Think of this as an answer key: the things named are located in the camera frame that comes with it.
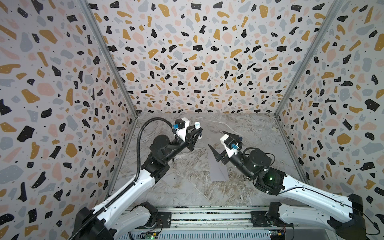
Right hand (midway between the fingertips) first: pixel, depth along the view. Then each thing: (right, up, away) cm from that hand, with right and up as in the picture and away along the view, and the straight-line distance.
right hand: (217, 136), depth 61 cm
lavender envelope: (+4, -23, +31) cm, 39 cm away
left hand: (-7, +4, +3) cm, 9 cm away
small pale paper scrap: (+49, +2, +53) cm, 72 cm away
